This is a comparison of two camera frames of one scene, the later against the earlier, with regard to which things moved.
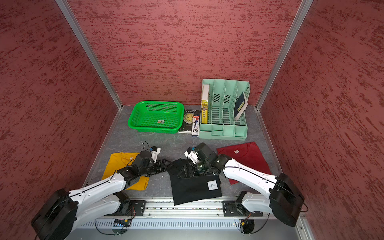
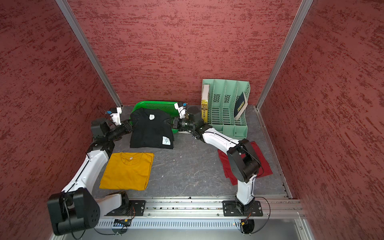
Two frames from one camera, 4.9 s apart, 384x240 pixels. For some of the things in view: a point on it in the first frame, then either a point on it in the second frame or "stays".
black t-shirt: [196, 188] → [152, 129]
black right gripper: [186, 167] → [177, 124]
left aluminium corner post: [68, 13] stays
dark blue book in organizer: [240, 105] stays
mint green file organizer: [224, 109] stays
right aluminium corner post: [305, 5] stays
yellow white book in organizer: [205, 91] stays
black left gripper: [164, 165] → [127, 126]
